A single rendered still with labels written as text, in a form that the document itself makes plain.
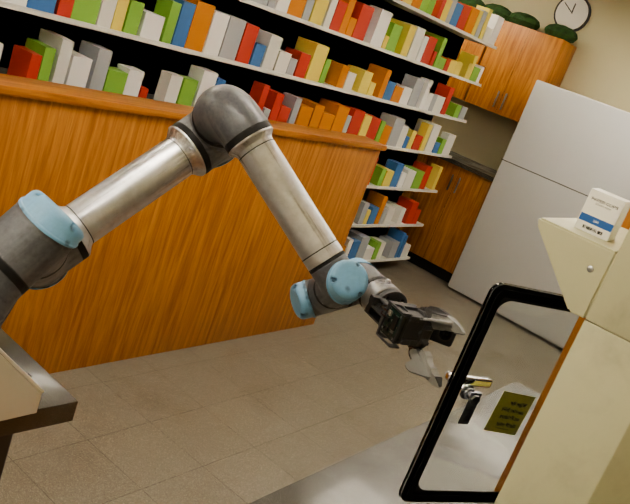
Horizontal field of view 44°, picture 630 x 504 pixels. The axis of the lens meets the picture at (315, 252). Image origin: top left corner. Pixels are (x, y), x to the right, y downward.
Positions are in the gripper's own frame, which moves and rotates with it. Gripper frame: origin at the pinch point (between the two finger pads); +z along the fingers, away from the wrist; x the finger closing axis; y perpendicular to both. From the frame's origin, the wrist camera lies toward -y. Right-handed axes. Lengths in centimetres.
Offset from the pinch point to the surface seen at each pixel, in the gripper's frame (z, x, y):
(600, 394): 32.1, 13.2, 3.9
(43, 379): -25, -26, 61
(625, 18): -395, 127, -401
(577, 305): 25.2, 22.5, 7.5
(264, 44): -294, 23, -72
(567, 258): 21.7, 27.7, 9.2
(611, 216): 20.4, 34.7, 3.4
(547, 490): 31.8, -2.8, 4.2
